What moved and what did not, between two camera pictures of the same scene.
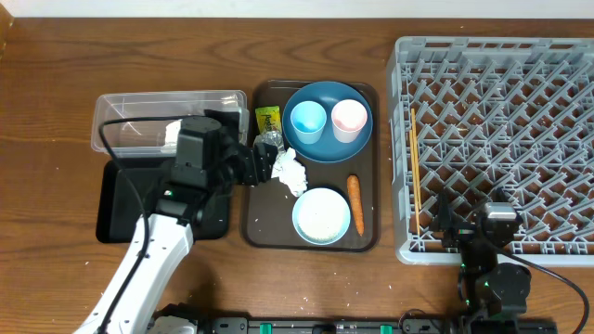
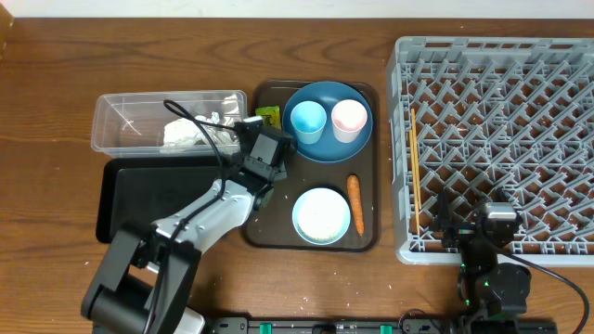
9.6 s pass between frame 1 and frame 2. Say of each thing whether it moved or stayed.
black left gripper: moved
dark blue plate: stayed
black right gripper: stayed
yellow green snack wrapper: stayed
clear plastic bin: stayed
